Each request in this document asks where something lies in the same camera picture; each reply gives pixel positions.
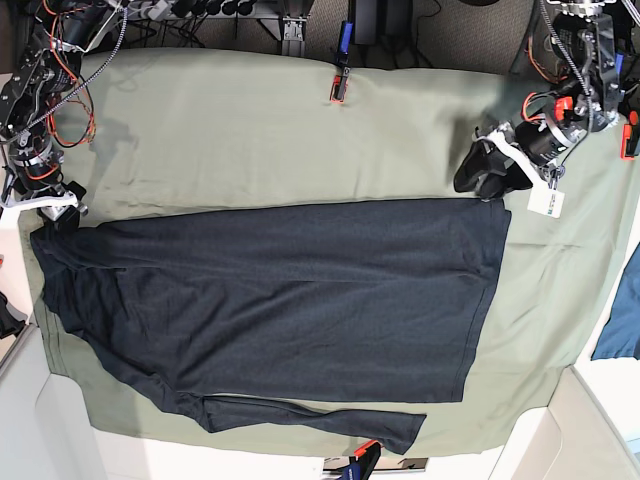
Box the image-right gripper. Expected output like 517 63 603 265
453 117 588 200

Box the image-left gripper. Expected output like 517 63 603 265
1 144 88 233

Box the dark navy long-sleeve T-shirt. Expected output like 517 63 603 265
30 198 511 454

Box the green table cloth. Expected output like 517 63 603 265
14 48 640 459

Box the black object left edge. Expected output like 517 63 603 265
0 293 26 339

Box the orange black clamp right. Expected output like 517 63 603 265
620 110 640 161

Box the black power adapter right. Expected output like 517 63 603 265
382 0 413 37

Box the black power adapter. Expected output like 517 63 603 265
382 0 413 37
349 0 379 46

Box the black power adapter left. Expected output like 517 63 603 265
349 0 379 46

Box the blue cloth right edge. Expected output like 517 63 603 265
591 247 640 360

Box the grey power strip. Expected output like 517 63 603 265
128 0 283 22

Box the orange blue clamp bottom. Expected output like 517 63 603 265
338 440 383 480

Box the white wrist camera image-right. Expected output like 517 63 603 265
527 186 565 219

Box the blue handled clamp top-centre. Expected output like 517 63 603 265
330 21 353 104

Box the metal table bracket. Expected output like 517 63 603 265
280 16 307 58

